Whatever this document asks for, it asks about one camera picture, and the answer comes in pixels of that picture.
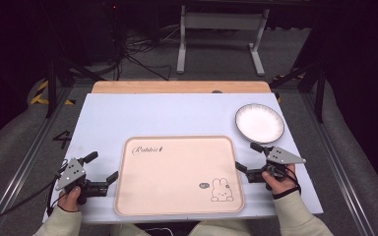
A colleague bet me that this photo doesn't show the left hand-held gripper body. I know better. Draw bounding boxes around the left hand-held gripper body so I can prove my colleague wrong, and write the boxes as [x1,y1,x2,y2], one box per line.
[54,157,109,206]

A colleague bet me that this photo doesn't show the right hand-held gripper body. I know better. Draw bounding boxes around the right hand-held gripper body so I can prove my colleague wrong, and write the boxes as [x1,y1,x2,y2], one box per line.
[246,146,307,185]

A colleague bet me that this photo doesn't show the person's left hand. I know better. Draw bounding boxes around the person's left hand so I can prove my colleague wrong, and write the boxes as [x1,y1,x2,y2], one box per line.
[57,185,84,213]

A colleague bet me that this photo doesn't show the person's right hand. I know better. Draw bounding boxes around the person's right hand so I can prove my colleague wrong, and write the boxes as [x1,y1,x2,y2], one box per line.
[261,163,301,199]

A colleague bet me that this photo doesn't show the white plate with dark rim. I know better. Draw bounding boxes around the white plate with dark rim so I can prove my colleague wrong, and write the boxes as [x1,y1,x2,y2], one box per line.
[234,102,285,145]

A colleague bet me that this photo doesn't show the person's left leg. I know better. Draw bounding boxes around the person's left leg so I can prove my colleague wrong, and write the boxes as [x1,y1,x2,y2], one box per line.
[108,222,153,236]

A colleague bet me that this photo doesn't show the person's leg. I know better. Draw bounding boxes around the person's leg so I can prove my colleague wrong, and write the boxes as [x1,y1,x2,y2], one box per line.
[108,222,153,236]
[187,219,254,236]

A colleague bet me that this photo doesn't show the pink tray with rabbit print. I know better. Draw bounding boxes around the pink tray with rabbit print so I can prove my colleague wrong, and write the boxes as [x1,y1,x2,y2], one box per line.
[113,135,246,217]

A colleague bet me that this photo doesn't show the person's right leg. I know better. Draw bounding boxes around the person's right leg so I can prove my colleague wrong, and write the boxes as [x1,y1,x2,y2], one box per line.
[187,219,254,236]

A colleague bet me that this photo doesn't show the black tripod stand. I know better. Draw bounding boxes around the black tripod stand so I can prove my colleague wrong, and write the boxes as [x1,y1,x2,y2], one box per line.
[269,57,329,125]
[43,53,106,120]

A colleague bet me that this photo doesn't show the dark computer tower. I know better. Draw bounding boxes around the dark computer tower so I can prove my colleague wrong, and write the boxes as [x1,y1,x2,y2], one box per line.
[78,1,126,65]

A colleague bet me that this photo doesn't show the white metal stand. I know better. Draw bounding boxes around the white metal stand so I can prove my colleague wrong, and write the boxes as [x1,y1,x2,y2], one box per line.
[175,4,271,78]

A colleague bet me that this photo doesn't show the black wrist strap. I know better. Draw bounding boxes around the black wrist strap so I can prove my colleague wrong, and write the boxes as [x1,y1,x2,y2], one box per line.
[271,165,302,201]

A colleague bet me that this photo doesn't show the aluminium rail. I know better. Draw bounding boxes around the aluminium rail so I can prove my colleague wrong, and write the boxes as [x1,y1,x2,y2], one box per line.
[298,90,377,236]
[0,86,74,236]

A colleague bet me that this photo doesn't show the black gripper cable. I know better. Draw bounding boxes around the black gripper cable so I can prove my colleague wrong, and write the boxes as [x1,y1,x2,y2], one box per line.
[0,159,71,232]

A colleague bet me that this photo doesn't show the black floor cables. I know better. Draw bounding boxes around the black floor cables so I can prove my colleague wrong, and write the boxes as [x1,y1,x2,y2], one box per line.
[112,24,186,82]

